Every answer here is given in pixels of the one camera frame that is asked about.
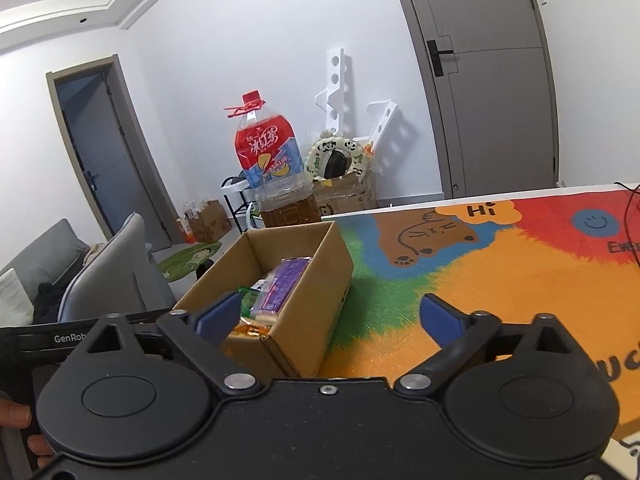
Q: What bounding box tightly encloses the green snack bag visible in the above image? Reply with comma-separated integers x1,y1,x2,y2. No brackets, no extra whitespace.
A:
238,287,262,318

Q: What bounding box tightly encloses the left hand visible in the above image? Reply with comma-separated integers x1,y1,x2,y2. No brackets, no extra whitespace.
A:
0,396,53,468

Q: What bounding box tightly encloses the orange candy wrapper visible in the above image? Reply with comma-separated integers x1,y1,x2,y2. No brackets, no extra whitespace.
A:
230,316,271,339

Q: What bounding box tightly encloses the grey sofa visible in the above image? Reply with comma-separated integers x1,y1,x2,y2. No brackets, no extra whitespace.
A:
1,212,176,326

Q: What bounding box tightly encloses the green floor mat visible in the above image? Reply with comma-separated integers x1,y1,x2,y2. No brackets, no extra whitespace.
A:
158,242,221,283

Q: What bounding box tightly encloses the purple snack pack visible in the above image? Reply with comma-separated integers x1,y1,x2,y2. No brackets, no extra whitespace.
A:
250,257,311,324

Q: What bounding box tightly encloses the brown cardboard box on floor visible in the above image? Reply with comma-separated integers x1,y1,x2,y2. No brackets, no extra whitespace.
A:
186,200,231,243

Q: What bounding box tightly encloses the colourful table mat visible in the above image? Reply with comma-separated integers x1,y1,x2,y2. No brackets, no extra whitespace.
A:
320,185,639,441

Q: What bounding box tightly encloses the large iced tea bottle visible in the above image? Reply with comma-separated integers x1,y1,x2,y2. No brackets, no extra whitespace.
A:
227,90,321,228

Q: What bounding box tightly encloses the dark interior door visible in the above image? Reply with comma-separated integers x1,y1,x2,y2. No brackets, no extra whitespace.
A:
47,54,179,250

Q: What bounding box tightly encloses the white perforated shelf board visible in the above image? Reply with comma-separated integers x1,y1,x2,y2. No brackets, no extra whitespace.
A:
314,48,346,136

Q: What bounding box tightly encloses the grey door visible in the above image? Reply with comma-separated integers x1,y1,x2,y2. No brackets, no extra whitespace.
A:
400,0,559,198

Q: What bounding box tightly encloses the cardboard box under ring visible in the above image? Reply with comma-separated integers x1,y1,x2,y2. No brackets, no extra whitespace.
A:
314,170,378,217

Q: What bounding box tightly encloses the black cable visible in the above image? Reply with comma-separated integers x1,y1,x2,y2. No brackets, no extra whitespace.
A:
613,180,640,270

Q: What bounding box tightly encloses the black door handle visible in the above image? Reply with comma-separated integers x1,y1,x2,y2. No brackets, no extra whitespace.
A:
426,40,454,77

